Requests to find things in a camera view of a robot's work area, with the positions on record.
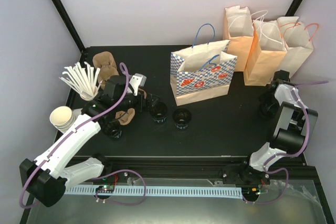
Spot white paper cup stack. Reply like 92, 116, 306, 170
49, 106, 77, 133

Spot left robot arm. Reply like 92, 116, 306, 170
19, 73, 160, 207

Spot brown cup carrier stack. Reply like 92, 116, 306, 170
92, 51, 119, 90

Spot orange paper bag middle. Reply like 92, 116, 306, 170
244, 20, 287, 86

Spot black coffee cup front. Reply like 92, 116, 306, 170
172, 108, 192, 130

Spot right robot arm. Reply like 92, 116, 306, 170
238, 70, 318, 184

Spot beige paper bag orange handles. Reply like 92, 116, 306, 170
277, 16, 319, 78

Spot purple cable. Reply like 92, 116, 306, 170
264, 79, 329, 172
19, 62, 131, 209

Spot light blue cable duct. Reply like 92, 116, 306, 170
65, 185, 243, 199

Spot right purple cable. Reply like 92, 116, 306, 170
264, 79, 329, 172

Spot orange paper bag white handles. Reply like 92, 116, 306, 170
223, 5, 268, 72

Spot cup of white straws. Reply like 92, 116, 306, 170
59, 62, 102, 101

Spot brown carrier half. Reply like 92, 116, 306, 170
115, 108, 135, 125

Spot blue checkered paper bag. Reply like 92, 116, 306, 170
170, 37, 237, 106

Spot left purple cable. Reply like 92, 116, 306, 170
19, 62, 131, 209

